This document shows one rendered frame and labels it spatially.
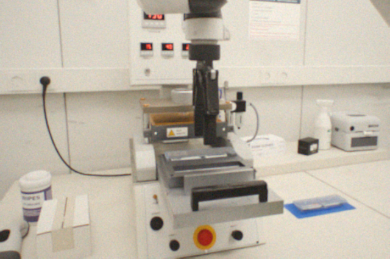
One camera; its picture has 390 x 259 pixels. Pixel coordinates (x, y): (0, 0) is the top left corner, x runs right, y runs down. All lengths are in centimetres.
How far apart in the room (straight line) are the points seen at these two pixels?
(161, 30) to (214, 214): 70
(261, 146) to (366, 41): 96
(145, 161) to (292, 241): 46
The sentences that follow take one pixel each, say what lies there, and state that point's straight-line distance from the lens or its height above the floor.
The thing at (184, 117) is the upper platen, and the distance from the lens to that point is 97.
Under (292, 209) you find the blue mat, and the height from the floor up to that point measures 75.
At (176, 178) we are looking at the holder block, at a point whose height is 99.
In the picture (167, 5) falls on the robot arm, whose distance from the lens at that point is 62.
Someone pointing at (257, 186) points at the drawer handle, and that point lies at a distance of 60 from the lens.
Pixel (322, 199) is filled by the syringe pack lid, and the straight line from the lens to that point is 115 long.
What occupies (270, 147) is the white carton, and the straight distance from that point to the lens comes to 145.
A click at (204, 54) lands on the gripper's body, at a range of 68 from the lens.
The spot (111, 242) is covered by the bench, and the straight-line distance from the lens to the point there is 93.
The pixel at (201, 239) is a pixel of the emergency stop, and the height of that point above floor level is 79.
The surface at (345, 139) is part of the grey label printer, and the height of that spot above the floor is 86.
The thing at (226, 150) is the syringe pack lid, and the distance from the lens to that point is 82.
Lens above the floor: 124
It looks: 9 degrees down
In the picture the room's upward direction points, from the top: straight up
